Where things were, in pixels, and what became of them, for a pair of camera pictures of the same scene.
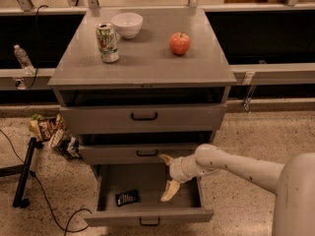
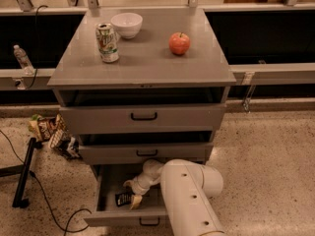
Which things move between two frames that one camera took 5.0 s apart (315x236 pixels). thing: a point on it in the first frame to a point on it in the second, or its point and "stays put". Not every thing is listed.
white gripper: (176, 169) to (140, 186)
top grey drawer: (149, 118) stays put
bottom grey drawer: (127, 194) stays put
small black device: (129, 197) stays put
